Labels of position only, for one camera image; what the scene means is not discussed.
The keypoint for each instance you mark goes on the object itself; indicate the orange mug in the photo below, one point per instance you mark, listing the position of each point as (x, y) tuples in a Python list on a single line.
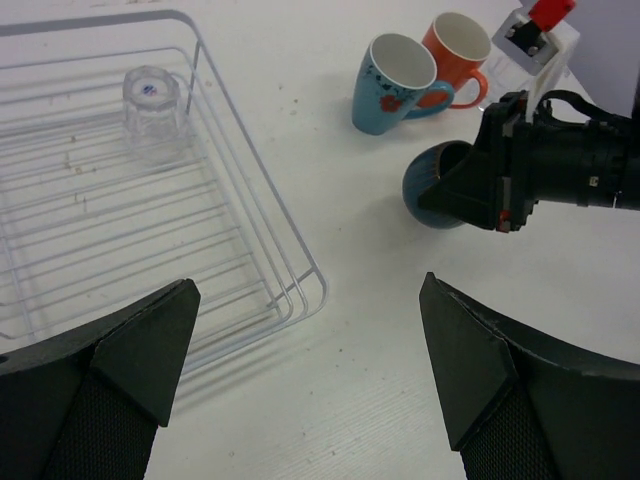
[(460, 46)]

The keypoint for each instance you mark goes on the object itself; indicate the light blue floral mug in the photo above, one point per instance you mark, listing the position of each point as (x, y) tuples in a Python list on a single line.
[(397, 81)]

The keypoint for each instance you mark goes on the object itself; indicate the dark blue squat mug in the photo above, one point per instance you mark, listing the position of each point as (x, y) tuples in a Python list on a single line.
[(424, 172)]

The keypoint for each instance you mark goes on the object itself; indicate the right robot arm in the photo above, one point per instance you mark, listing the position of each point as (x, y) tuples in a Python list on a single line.
[(613, 148)]

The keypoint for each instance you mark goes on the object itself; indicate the clear glass with sticker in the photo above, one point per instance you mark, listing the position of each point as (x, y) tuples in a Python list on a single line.
[(502, 75)]

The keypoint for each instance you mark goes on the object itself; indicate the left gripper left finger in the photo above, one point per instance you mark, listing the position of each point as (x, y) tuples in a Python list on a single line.
[(87, 403)]

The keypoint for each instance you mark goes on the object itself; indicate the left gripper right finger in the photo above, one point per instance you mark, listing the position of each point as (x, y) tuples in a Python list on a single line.
[(518, 403)]

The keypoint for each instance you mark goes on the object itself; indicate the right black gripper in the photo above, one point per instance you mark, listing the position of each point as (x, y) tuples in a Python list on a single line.
[(513, 165)]

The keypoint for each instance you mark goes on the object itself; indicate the white wire dish rack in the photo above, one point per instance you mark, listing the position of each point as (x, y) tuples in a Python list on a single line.
[(87, 227)]

